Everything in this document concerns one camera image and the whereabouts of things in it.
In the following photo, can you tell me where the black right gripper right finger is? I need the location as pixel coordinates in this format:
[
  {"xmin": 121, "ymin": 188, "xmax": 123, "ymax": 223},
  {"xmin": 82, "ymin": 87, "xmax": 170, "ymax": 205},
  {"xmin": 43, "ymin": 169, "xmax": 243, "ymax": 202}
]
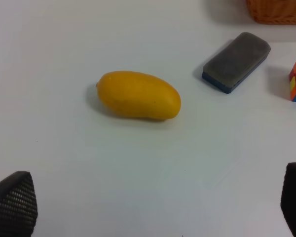
[{"xmin": 280, "ymin": 162, "xmax": 296, "ymax": 237}]

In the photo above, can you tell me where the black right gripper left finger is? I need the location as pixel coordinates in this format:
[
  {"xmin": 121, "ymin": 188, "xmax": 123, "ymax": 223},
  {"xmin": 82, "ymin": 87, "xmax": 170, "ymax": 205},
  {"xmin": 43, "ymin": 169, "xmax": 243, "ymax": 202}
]
[{"xmin": 0, "ymin": 171, "xmax": 38, "ymax": 237}]

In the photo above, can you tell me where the orange wicker basket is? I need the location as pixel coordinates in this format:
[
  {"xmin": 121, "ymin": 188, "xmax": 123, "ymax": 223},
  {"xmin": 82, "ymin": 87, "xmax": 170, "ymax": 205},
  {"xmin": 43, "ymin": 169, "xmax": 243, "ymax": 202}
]
[{"xmin": 246, "ymin": 0, "xmax": 296, "ymax": 25}]

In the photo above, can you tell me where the grey blue whiteboard eraser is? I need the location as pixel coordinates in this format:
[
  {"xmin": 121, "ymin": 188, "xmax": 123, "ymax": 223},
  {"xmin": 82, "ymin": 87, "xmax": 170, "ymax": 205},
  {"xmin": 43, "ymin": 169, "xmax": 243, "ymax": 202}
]
[{"xmin": 202, "ymin": 32, "xmax": 271, "ymax": 94}]

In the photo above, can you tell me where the yellow mango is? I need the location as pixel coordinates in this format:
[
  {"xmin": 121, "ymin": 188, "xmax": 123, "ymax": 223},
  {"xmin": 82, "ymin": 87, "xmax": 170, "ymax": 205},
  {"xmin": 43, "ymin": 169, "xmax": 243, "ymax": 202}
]
[{"xmin": 96, "ymin": 71, "xmax": 181, "ymax": 120}]

